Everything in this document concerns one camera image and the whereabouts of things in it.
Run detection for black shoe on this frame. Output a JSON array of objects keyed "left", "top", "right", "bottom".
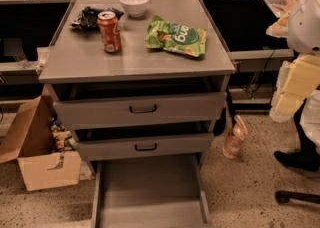
[{"left": 274, "top": 151, "right": 320, "bottom": 172}]

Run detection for black office chair base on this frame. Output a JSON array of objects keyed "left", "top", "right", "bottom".
[{"left": 275, "top": 190, "right": 320, "bottom": 204}]

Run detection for snack packets in box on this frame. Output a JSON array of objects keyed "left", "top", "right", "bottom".
[{"left": 49, "top": 115, "right": 76, "bottom": 152}]

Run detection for grey middle drawer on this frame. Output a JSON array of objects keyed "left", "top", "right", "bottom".
[{"left": 77, "top": 133, "right": 213, "bottom": 161}]

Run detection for grey bottom drawer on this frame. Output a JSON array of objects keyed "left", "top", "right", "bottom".
[{"left": 91, "top": 154, "right": 211, "bottom": 228}]

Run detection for grey drawer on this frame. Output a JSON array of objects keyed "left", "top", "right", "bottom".
[
  {"left": 91, "top": 154, "right": 211, "bottom": 228},
  {"left": 77, "top": 133, "right": 213, "bottom": 161},
  {"left": 54, "top": 92, "right": 225, "bottom": 130}
]

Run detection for grey drawer cabinet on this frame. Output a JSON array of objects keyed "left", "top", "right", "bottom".
[{"left": 37, "top": 0, "right": 237, "bottom": 228}]

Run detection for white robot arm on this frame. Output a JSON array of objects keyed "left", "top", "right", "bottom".
[{"left": 266, "top": 0, "right": 320, "bottom": 152}]

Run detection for pink water bottle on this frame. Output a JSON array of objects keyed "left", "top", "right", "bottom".
[{"left": 222, "top": 115, "right": 248, "bottom": 159}]

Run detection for brown cardboard box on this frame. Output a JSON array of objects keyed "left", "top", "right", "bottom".
[{"left": 0, "top": 89, "right": 81, "bottom": 191}]

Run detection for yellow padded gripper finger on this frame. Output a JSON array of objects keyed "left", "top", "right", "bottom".
[
  {"left": 269, "top": 54, "right": 320, "bottom": 123},
  {"left": 266, "top": 12, "right": 289, "bottom": 38}
]

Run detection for grey top drawer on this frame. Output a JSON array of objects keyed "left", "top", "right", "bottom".
[{"left": 54, "top": 92, "right": 225, "bottom": 130}]

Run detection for black crumpled snack bag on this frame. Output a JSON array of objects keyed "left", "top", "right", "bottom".
[{"left": 71, "top": 6, "right": 124, "bottom": 31}]

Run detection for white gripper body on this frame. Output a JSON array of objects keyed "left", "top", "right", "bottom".
[{"left": 287, "top": 0, "right": 320, "bottom": 55}]

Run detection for person's hand on keyboard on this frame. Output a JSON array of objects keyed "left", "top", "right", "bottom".
[{"left": 274, "top": 0, "right": 297, "bottom": 12}]

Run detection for red soda can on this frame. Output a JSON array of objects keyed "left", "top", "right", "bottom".
[{"left": 97, "top": 11, "right": 121, "bottom": 53}]

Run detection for white ceramic bowl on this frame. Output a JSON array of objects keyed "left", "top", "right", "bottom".
[{"left": 119, "top": 0, "right": 150, "bottom": 17}]

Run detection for green rice chip bag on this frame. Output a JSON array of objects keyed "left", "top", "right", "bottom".
[{"left": 145, "top": 16, "right": 207, "bottom": 58}]

